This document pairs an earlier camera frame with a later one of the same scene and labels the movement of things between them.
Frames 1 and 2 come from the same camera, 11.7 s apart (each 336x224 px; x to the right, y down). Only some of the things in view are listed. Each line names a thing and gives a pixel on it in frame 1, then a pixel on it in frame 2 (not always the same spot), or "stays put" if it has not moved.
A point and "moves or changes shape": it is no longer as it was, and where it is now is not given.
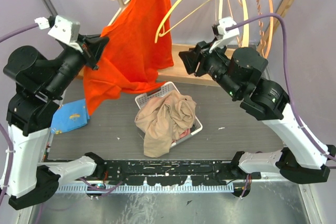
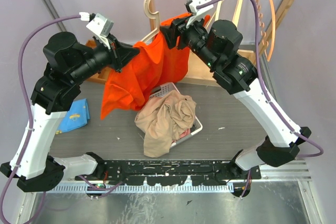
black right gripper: (190, 58) → (178, 28)
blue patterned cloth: (70, 116) stays put
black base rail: (174, 172) stays put
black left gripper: (92, 48) → (121, 53)
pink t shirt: (188, 131) stays put
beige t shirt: (161, 119) stays put
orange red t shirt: (140, 45) moves or changes shape
